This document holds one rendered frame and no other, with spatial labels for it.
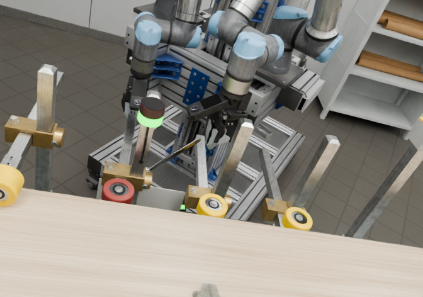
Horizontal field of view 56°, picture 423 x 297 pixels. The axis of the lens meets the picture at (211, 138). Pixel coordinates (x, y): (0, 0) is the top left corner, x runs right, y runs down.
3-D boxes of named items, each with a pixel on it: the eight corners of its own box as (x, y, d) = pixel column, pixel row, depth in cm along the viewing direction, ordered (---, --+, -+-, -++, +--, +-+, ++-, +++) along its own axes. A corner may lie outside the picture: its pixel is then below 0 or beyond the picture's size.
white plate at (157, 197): (95, 200, 121) (99, 177, 116) (178, 212, 127) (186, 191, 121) (95, 201, 121) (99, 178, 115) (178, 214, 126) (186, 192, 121)
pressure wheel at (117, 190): (101, 204, 108) (105, 173, 102) (129, 208, 110) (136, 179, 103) (95, 226, 102) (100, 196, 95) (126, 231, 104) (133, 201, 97)
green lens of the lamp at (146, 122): (138, 110, 97) (140, 103, 96) (162, 115, 98) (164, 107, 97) (136, 124, 92) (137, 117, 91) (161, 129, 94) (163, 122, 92)
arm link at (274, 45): (258, 22, 113) (237, 28, 105) (291, 40, 109) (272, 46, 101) (249, 47, 118) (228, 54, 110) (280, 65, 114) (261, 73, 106)
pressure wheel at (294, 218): (267, 240, 115) (281, 214, 108) (279, 226, 121) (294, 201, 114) (289, 258, 112) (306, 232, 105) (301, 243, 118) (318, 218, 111)
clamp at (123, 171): (103, 173, 115) (106, 160, 112) (150, 180, 117) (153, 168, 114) (100, 187, 110) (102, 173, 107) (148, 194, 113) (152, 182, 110)
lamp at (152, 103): (128, 160, 107) (142, 94, 94) (149, 164, 108) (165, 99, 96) (126, 175, 102) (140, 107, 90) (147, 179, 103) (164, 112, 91)
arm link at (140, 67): (155, 65, 123) (128, 59, 121) (152, 78, 126) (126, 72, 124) (156, 54, 129) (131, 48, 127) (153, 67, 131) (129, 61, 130)
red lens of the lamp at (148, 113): (140, 102, 96) (141, 94, 94) (164, 107, 97) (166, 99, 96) (138, 116, 91) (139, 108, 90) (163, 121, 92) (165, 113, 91)
